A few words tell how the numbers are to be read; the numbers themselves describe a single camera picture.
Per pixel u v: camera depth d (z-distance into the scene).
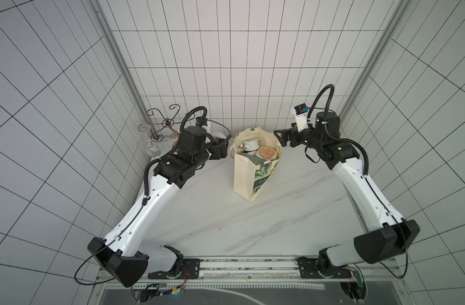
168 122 0.83
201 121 0.56
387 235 0.38
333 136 0.54
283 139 0.67
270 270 0.74
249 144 0.90
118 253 0.37
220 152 0.61
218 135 0.65
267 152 0.90
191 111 0.47
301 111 0.61
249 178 0.86
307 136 0.65
